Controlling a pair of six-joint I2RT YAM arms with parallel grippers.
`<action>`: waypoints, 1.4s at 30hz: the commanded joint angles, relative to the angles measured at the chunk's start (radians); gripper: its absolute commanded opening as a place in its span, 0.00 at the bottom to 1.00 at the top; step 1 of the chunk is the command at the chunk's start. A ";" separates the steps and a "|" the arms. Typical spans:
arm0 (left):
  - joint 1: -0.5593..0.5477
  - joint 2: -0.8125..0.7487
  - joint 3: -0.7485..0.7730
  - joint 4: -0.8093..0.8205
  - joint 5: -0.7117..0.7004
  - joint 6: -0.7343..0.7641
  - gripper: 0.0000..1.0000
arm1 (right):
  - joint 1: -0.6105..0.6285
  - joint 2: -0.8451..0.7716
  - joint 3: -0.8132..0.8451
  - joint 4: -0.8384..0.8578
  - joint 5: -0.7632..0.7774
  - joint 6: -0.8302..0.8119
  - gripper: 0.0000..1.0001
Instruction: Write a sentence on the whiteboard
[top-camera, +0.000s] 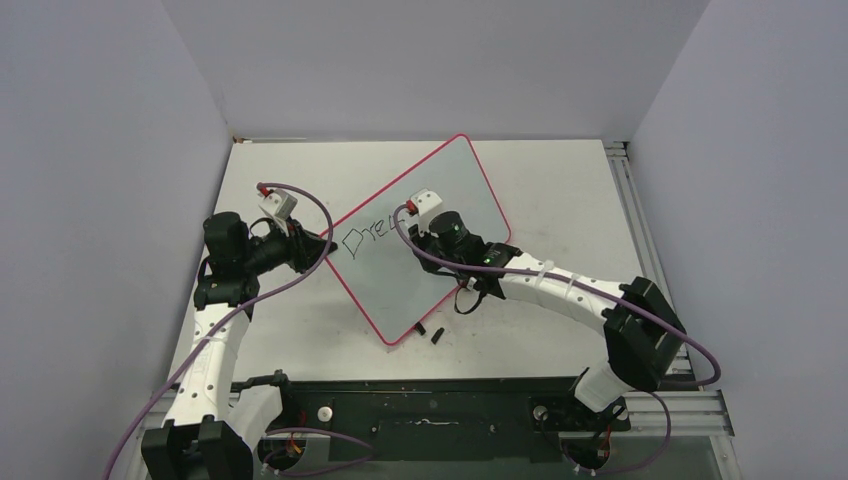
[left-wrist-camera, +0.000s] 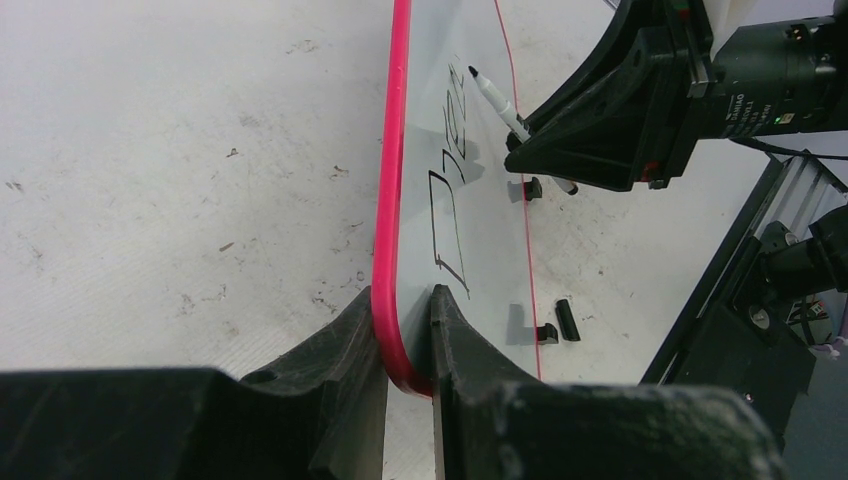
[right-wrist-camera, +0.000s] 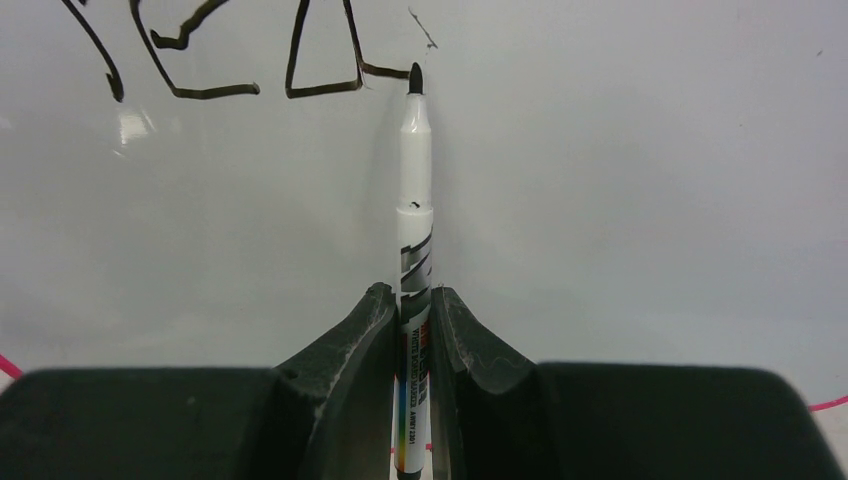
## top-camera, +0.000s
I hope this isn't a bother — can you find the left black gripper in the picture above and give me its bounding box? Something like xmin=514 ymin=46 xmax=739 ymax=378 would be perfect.
xmin=241 ymin=216 xmax=336 ymax=276

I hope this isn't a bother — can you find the pink-framed whiteboard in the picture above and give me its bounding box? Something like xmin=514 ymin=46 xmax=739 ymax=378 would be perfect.
xmin=327 ymin=134 xmax=511 ymax=345

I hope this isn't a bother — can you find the black marker cap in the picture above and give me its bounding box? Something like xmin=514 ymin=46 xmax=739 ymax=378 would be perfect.
xmin=430 ymin=327 xmax=445 ymax=345

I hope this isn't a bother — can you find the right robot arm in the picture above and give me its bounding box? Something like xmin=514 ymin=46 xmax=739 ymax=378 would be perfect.
xmin=404 ymin=207 xmax=685 ymax=428

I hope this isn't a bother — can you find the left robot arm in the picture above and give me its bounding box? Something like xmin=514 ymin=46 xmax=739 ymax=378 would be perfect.
xmin=140 ymin=212 xmax=338 ymax=479

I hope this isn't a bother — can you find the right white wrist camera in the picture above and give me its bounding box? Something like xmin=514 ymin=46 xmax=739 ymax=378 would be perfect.
xmin=406 ymin=189 xmax=444 ymax=222

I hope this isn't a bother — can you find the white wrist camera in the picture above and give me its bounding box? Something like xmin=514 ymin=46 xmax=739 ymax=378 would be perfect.
xmin=258 ymin=187 xmax=298 ymax=222
xmin=406 ymin=189 xmax=444 ymax=222

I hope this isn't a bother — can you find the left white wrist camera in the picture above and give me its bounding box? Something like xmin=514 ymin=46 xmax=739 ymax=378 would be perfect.
xmin=258 ymin=187 xmax=298 ymax=222

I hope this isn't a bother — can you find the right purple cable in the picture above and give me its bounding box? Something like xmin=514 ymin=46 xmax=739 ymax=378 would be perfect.
xmin=393 ymin=202 xmax=722 ymax=475

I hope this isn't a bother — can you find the purple cable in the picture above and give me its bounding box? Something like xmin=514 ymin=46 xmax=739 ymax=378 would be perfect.
xmin=393 ymin=202 xmax=722 ymax=475
xmin=102 ymin=182 xmax=334 ymax=480

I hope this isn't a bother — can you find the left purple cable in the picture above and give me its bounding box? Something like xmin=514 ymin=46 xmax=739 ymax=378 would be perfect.
xmin=102 ymin=182 xmax=334 ymax=480

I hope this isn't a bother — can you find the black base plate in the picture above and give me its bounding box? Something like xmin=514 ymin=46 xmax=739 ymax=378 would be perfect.
xmin=266 ymin=377 xmax=631 ymax=462

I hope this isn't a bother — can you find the aluminium rail right side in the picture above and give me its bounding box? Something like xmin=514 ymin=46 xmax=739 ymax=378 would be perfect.
xmin=602 ymin=140 xmax=694 ymax=372

